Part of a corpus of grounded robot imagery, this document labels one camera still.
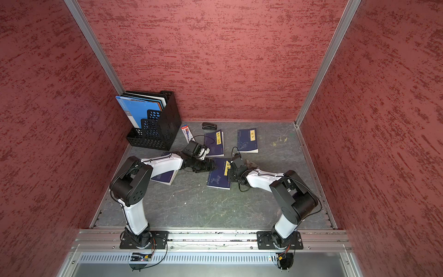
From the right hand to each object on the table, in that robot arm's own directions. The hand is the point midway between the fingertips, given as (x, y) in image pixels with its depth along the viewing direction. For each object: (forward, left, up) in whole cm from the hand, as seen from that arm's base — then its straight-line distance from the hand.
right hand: (231, 177), depth 94 cm
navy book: (-2, +35, +5) cm, 35 cm away
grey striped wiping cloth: (+8, -12, -1) cm, 14 cm away
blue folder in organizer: (+27, +49, +28) cm, 63 cm away
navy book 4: (-1, +7, +2) cm, 7 cm away
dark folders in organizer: (+32, +38, +32) cm, 59 cm away
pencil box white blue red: (+32, +29, +2) cm, 43 cm away
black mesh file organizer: (+27, +42, +22) cm, 55 cm away
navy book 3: (+25, -12, 0) cm, 28 cm away
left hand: (+3, +11, +3) cm, 12 cm away
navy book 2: (+23, +10, +3) cm, 26 cm away
